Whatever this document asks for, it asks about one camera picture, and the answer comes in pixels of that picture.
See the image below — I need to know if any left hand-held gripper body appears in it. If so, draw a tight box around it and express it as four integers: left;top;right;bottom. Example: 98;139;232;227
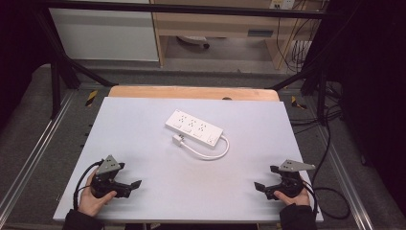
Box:
90;154;132;199

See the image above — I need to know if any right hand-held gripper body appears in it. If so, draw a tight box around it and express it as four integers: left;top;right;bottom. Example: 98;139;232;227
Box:
263;158;317;201

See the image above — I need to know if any person's right hand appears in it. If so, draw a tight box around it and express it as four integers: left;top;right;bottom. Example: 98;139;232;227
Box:
273;187;311;208

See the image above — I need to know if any person's left hand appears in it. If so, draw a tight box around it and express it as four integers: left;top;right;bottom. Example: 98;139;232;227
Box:
78;170;118;219

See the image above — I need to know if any white board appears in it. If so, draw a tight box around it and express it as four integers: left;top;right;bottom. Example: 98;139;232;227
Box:
52;96;325;224

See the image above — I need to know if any white plug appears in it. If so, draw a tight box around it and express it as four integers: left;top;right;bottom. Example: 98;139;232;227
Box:
171;133;187;148

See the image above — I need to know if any white power strip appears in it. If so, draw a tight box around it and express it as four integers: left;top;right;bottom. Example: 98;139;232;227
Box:
164;108;225;150

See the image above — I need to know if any wooden table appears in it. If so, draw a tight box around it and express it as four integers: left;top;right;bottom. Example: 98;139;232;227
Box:
107;84;281;103

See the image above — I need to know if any black curtain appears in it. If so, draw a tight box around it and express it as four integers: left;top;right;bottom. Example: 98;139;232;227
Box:
0;0;54;124
325;0;406;209

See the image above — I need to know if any white cabinet panel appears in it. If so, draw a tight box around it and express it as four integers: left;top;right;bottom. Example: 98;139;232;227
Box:
48;7;160;62

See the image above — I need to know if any office chair base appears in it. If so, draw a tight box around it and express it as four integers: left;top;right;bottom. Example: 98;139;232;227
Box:
176;34;212;50

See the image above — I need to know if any wooden desk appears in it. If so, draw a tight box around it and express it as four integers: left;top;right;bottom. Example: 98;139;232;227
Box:
148;0;329;70

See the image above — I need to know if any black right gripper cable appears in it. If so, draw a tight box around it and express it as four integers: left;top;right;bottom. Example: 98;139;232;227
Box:
301;179;320;216

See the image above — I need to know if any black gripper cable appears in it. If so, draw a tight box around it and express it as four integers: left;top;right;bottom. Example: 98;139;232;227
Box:
301;179;320;216
72;160;103;211

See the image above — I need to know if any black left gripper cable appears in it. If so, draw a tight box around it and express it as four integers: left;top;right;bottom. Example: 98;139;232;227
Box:
72;160;103;211

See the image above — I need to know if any black floor cable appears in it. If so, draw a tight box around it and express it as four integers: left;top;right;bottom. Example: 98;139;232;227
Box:
288;102;352;220

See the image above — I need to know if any aluminium floor rail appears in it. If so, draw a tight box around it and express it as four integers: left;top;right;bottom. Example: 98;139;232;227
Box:
314;123;375;230
0;90;77;214

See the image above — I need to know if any white power cord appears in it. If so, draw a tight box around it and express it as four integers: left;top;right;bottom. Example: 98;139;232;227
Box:
179;134;231;162

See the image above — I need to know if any bundle of black cables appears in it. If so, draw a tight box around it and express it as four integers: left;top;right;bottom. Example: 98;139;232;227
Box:
275;0;324;74

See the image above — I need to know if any white wall outlet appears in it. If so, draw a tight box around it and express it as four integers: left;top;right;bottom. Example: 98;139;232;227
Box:
268;0;297;11

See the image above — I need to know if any black metal frame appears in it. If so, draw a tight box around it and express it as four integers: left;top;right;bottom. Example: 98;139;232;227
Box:
32;0;333;121

